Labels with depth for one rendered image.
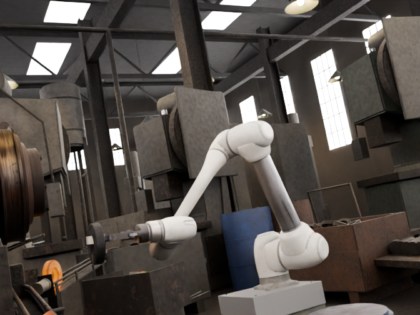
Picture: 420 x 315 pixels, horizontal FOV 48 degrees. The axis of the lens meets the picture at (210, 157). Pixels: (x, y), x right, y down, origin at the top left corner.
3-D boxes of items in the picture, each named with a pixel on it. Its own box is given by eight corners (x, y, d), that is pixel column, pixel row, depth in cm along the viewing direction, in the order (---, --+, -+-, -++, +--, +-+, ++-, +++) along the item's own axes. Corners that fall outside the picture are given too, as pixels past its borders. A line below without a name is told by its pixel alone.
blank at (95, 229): (95, 224, 168) (104, 223, 170) (85, 222, 182) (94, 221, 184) (98, 267, 168) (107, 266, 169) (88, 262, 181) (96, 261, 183)
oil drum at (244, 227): (250, 295, 487) (235, 210, 498) (224, 292, 538) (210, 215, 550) (295, 282, 515) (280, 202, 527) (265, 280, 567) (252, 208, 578)
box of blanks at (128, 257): (124, 340, 382) (110, 246, 392) (77, 335, 441) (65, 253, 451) (214, 308, 452) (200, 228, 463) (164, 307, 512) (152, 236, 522)
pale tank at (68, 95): (69, 287, 977) (41, 81, 1036) (61, 285, 1057) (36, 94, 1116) (112, 277, 1021) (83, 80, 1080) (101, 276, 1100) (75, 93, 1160)
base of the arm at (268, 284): (281, 282, 252) (279, 272, 253) (300, 283, 231) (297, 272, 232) (250, 289, 246) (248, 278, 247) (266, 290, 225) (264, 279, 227)
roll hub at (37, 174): (35, 214, 177) (25, 142, 180) (27, 220, 201) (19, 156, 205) (50, 212, 179) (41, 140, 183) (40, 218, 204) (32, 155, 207)
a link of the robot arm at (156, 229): (157, 242, 192) (143, 244, 189) (154, 220, 193) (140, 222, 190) (165, 242, 184) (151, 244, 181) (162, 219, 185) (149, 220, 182)
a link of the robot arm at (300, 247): (299, 259, 240) (337, 254, 226) (286, 277, 228) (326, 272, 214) (236, 124, 230) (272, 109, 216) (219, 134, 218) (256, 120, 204)
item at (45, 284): (32, 297, 218) (29, 284, 218) (40, 291, 227) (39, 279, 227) (44, 294, 217) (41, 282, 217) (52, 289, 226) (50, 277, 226)
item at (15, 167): (11, 243, 162) (-5, 112, 168) (2, 247, 203) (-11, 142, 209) (30, 239, 165) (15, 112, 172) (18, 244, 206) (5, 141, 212)
